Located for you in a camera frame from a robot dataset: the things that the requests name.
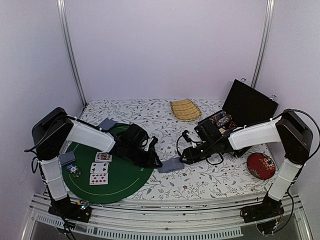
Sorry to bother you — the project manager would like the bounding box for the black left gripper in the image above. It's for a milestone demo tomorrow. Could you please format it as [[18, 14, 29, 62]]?
[[126, 143, 163, 168]]

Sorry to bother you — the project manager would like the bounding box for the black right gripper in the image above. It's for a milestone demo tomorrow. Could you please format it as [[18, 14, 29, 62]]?
[[179, 139, 216, 165]]

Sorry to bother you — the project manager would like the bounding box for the blue patterned card deck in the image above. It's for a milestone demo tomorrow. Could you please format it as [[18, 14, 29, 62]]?
[[158, 157, 185, 174]]

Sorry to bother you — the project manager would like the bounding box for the king face-up card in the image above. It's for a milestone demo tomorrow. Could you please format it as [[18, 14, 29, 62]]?
[[95, 152, 113, 162]]

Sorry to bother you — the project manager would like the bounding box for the clubs face-up card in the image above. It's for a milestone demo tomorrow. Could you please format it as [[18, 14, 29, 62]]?
[[90, 162, 109, 174]]

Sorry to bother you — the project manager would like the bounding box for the eight of diamonds card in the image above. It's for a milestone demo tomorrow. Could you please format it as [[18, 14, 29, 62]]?
[[89, 173, 109, 186]]

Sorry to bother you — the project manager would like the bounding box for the poker chip stack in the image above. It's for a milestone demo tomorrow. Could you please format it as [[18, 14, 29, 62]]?
[[69, 166, 82, 178]]

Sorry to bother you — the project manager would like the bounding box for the blue small blind button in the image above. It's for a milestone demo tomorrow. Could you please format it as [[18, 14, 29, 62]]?
[[66, 163, 75, 171]]

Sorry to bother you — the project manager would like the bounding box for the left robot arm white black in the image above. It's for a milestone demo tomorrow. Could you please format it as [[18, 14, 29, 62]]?
[[31, 107, 162, 217]]

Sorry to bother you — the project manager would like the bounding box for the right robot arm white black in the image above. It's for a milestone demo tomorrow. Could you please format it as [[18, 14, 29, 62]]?
[[178, 109, 314, 218]]

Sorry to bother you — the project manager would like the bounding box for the woven bamboo tray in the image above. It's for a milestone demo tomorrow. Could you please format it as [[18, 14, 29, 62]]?
[[170, 98, 202, 122]]

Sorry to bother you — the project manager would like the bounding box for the round green poker mat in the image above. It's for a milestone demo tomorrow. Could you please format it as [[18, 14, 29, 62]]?
[[61, 122, 156, 204]]

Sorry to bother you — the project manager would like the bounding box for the red floral round cushion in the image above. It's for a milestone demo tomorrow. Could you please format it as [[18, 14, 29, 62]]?
[[246, 152, 276, 180]]

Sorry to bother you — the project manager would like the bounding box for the black poker chip case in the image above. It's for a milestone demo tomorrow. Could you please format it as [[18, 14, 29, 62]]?
[[194, 79, 278, 160]]

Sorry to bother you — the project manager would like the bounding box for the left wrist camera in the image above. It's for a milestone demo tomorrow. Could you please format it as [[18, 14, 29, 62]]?
[[142, 136, 159, 152]]

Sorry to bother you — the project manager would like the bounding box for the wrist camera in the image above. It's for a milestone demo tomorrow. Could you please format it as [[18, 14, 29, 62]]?
[[182, 130, 197, 148], [142, 136, 159, 152]]

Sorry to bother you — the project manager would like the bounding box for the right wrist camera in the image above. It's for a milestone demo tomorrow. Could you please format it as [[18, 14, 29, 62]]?
[[182, 130, 197, 148]]

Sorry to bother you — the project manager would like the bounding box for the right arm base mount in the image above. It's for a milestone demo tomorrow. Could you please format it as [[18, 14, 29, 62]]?
[[239, 194, 285, 235]]

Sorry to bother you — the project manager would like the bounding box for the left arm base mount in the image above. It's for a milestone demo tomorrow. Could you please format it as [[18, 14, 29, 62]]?
[[48, 195, 92, 223]]

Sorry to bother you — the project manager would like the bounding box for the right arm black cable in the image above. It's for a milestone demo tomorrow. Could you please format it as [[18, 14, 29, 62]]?
[[279, 108, 320, 161]]

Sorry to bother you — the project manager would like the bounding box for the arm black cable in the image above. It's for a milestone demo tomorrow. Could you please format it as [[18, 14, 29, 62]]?
[[23, 117, 76, 176], [279, 108, 320, 161]]

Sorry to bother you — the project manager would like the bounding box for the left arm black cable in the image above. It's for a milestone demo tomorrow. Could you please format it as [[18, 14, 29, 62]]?
[[23, 117, 76, 176]]

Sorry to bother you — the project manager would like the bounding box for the right aluminium frame post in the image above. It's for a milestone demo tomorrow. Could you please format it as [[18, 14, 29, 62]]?
[[251, 0, 275, 89]]

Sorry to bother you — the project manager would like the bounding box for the aluminium frame post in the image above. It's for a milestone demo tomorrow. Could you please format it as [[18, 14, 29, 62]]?
[[251, 0, 275, 89], [56, 0, 88, 108]]

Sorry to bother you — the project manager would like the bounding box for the left aluminium frame post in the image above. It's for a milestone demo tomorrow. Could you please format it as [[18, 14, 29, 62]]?
[[56, 0, 88, 108]]

